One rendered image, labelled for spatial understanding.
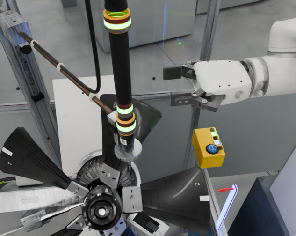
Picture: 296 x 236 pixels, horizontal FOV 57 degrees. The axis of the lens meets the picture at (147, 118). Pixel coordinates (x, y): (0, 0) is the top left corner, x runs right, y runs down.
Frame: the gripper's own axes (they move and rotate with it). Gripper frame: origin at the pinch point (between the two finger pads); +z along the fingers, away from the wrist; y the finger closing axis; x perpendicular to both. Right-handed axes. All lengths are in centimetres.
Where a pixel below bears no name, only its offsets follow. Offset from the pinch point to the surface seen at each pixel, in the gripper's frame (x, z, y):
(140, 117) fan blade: -23.1, 6.2, 14.2
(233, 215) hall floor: -166, -62, 39
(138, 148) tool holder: -19.1, 7.9, -0.6
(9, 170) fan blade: -38, 50, 11
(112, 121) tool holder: -10.9, 13.5, 2.0
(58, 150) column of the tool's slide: -87, 51, 57
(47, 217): -54, 41, 1
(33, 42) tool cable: -9, 37, 38
